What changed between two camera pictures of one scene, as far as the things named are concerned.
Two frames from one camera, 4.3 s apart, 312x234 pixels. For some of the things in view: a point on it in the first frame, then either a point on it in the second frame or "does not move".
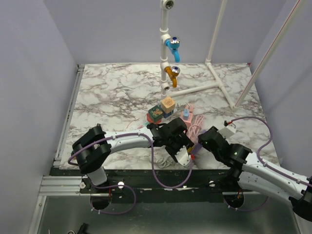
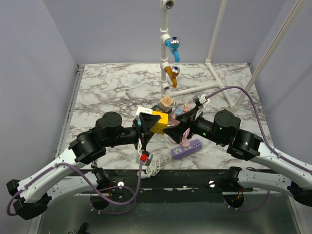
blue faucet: (173, 44) does not move
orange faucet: (173, 72) does not move
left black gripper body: (174, 144) to (128, 136)
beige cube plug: (167, 105) does not move
